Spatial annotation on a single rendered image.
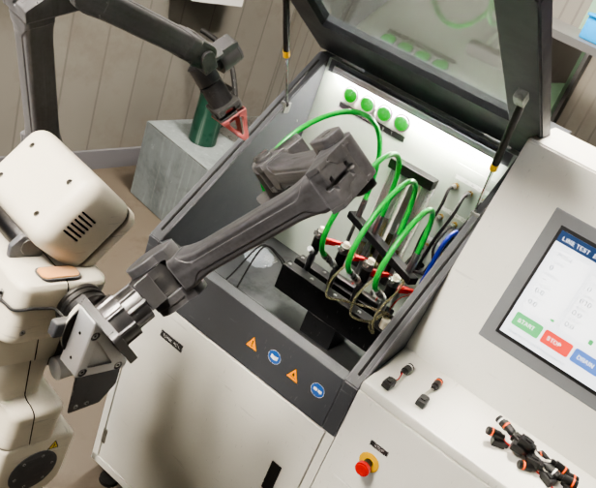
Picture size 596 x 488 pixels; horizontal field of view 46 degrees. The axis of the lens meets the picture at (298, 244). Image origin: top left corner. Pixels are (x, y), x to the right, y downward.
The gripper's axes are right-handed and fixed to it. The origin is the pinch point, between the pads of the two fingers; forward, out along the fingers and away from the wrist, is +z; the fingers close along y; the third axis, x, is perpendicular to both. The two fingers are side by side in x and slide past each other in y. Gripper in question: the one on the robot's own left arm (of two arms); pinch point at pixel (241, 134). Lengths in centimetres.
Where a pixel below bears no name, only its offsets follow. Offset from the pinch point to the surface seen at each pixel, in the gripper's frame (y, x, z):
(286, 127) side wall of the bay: 31.8, -17.2, 18.8
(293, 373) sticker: -24, 23, 49
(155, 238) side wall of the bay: 15.6, 32.3, 16.4
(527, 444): -64, -8, 71
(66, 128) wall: 234, 46, 31
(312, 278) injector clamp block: -2.2, 4.4, 44.6
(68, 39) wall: 219, 18, -8
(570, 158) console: -41, -55, 33
